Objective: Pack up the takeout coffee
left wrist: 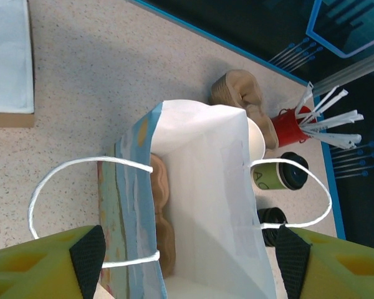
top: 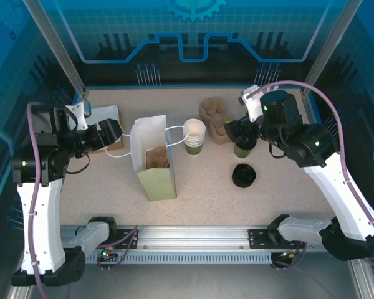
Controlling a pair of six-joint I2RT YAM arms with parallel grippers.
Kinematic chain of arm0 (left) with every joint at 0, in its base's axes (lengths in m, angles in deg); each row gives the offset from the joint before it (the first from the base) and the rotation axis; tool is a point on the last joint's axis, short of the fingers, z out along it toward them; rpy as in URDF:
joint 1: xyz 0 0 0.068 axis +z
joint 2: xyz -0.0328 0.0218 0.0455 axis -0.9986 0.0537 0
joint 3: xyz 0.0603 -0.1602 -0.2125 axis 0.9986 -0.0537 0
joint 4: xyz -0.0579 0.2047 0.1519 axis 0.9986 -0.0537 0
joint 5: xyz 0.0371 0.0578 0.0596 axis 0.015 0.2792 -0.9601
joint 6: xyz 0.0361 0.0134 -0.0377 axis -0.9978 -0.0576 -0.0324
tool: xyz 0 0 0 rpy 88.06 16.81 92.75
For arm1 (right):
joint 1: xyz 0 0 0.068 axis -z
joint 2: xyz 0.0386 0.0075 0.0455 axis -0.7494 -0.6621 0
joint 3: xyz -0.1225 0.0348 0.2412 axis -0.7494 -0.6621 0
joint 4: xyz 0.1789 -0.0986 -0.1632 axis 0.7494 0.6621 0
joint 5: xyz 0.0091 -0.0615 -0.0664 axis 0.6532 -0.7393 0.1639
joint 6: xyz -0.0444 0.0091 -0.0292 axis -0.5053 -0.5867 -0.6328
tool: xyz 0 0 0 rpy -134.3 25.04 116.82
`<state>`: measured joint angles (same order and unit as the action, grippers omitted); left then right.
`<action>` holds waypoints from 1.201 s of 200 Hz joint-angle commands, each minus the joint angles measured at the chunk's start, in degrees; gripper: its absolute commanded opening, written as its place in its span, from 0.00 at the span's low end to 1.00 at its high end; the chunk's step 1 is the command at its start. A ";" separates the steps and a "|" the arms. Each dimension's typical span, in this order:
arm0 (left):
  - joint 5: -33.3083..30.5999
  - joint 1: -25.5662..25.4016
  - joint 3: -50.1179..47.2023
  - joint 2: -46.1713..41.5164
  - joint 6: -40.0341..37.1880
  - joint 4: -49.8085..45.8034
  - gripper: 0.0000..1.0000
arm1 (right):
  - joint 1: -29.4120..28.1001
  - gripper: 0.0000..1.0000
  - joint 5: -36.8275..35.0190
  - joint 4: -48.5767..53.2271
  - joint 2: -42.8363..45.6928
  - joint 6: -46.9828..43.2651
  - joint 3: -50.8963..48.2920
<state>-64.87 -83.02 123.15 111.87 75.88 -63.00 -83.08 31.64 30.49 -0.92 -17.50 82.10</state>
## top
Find white napkin stack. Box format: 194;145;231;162
89;105;119;125

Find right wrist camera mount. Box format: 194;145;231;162
237;84;263;123

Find black cup lid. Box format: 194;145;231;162
235;136;257;152

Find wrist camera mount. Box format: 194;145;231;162
64;100;90;131
237;84;263;123

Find brown pulp cup carrier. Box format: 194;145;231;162
145;146;171;170

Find steel front shelf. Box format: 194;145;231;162
6;242;374;299

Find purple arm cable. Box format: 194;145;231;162
26;101;138;299
251;80;374;272

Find brown pulp carrier stack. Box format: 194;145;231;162
199;97;233;146

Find green paper cup stack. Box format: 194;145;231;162
183;118;206;156

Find aluminium frame post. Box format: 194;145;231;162
21;0;89;97
300;0;366;97

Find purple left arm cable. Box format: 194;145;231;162
26;101;138;299

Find slotted grey cable duct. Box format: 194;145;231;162
84;252;275;265

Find paper bag with white handles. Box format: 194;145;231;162
103;114;191;202

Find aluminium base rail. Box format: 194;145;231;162
60;224;331;250

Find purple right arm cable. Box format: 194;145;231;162
251;80;374;272

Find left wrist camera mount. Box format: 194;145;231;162
64;100;90;131

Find black lid stack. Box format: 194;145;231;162
231;164;257;189

